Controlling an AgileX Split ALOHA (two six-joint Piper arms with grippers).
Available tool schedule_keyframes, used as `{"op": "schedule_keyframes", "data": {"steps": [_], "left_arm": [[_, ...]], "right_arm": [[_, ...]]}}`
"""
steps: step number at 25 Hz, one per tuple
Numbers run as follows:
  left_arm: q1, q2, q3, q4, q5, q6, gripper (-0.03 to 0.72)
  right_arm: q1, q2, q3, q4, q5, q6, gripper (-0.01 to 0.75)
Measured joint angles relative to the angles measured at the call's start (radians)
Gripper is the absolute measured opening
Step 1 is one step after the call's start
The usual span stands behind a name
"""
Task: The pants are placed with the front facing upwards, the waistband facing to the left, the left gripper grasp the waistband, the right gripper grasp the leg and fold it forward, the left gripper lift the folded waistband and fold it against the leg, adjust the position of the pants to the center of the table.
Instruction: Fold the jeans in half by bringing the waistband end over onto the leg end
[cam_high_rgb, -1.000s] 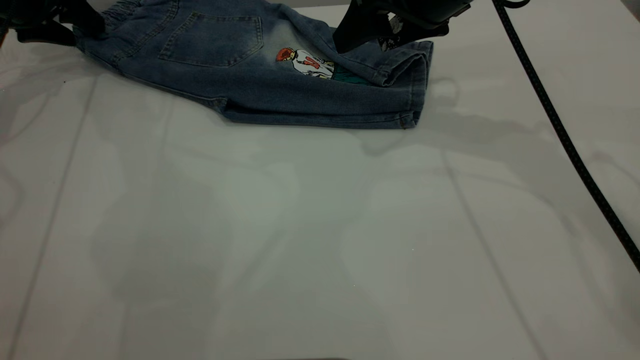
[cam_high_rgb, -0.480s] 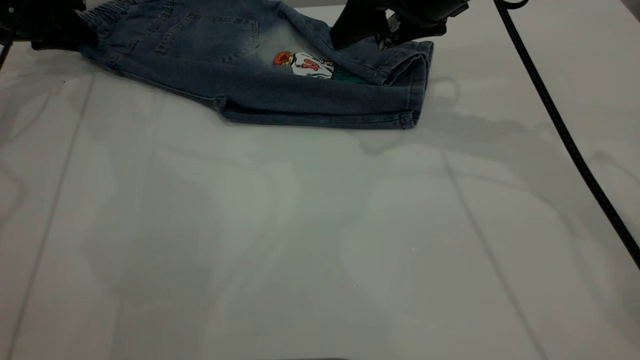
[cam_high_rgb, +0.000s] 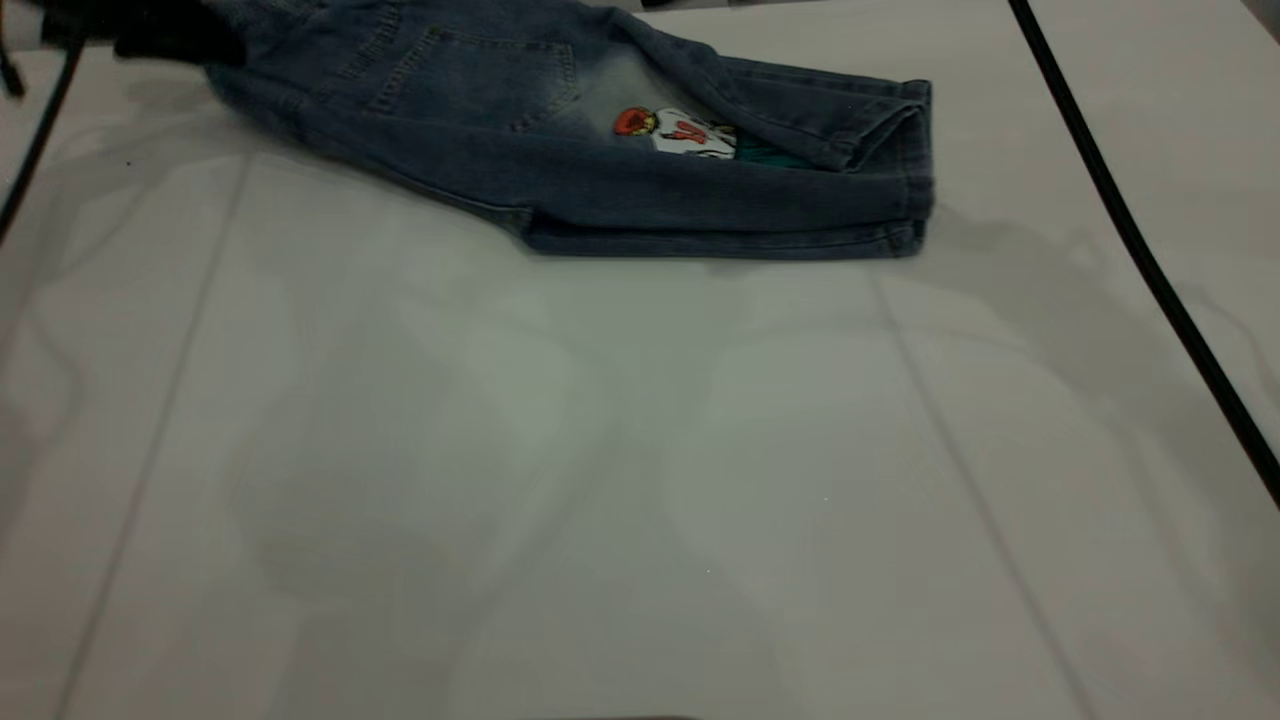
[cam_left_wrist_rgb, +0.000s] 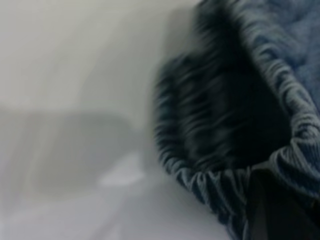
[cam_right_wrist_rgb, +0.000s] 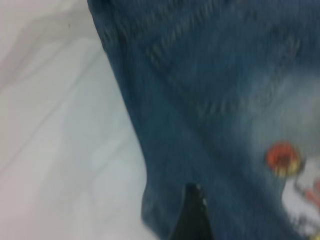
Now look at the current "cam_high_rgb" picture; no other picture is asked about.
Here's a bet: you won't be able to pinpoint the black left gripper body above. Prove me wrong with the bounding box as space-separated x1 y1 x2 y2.
40 0 206 46

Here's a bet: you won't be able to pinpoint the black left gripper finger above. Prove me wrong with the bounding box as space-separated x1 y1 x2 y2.
115 12 249 67

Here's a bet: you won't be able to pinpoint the blue denim pants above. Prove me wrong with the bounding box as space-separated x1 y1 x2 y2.
205 0 936 261

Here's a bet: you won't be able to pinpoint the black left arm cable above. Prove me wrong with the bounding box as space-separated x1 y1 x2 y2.
0 35 89 241

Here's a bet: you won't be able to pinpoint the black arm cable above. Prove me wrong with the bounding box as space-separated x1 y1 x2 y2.
0 35 89 241
1008 0 1280 506

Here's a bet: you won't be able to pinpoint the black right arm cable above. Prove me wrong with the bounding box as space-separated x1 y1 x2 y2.
1008 0 1280 506

